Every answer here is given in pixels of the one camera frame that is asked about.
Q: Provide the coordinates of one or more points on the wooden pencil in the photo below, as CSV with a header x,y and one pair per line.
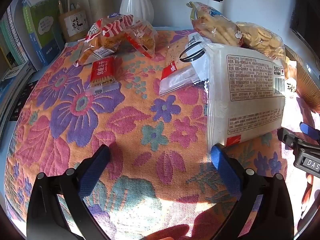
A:
x,y
60,7

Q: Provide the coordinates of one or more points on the white ribbed vase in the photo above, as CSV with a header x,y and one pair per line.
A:
x,y
136,2

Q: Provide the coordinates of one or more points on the bronze ribbed bowl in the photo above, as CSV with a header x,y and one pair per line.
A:
x,y
307,80

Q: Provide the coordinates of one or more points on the white packet black print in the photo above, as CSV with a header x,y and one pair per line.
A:
x,y
195,45

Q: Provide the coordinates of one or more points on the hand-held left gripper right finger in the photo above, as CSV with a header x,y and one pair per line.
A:
x,y
225,170

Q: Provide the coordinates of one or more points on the stick biscuit bag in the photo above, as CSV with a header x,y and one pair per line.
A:
x,y
212,25

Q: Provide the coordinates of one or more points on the row of books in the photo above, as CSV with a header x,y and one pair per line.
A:
x,y
15,35

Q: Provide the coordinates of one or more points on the person's right hand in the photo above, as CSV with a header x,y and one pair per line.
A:
x,y
307,192

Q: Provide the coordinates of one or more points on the large white package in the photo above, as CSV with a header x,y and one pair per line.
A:
x,y
245,92

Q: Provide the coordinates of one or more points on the beige thermos bottle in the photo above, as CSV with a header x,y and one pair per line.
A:
x,y
96,2

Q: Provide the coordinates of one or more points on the round cracker bag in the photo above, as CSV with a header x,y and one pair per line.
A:
x,y
262,40

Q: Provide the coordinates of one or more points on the floral tablecloth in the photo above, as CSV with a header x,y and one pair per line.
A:
x,y
150,130

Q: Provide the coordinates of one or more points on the red striped bread bag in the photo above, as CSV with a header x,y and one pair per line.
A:
x,y
117,37

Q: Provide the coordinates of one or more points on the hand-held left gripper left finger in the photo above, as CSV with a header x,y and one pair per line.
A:
x,y
95,170

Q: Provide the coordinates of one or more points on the wooden pen holder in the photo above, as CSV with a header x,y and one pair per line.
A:
x,y
75,26

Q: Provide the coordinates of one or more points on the red cracker packet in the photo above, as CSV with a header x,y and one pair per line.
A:
x,y
102,72

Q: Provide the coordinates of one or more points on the small red white packet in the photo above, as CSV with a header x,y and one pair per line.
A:
x,y
175,77

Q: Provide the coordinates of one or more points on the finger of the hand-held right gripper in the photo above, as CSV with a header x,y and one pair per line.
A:
x,y
287,137
308,130

